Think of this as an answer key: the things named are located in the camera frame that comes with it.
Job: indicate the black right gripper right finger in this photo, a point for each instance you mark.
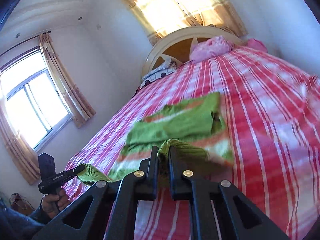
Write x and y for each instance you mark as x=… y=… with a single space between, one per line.
x=218 y=210

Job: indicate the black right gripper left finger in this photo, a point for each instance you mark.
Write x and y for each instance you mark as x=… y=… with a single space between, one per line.
x=106 y=210

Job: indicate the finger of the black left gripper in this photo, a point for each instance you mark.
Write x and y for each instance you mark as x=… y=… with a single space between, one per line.
x=69 y=174

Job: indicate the green knitted sweater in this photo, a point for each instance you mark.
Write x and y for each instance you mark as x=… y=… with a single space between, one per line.
x=195 y=127

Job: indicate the person's left hand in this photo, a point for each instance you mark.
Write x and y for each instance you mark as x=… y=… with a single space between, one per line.
x=53 y=204

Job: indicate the beige curtain left of window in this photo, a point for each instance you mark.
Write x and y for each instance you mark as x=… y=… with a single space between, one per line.
x=22 y=155

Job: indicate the beige curtain of window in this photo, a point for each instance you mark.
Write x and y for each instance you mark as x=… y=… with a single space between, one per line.
x=77 y=105
x=22 y=155

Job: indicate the brown bag on floor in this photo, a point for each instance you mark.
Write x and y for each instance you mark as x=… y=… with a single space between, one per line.
x=20 y=204

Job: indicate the beige curtain right of window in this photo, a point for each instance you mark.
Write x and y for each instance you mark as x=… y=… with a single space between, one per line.
x=77 y=105

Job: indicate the red plaid bed sheet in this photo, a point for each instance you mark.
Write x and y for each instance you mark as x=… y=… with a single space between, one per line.
x=271 y=109

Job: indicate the white patterned pillow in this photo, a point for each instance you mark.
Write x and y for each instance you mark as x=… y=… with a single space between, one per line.
x=166 y=68

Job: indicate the cream wooden headboard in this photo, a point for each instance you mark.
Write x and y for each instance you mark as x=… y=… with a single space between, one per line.
x=178 y=45

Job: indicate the pink floral pillow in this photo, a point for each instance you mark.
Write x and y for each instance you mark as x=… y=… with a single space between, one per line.
x=210 y=48

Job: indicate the pink cloth at bed edge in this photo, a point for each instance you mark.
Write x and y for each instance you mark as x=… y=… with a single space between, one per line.
x=257 y=45

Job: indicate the yellow curtain behind headboard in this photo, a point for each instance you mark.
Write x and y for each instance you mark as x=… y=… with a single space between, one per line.
x=162 y=17

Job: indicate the side window with frame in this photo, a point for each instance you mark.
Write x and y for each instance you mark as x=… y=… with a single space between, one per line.
x=35 y=107

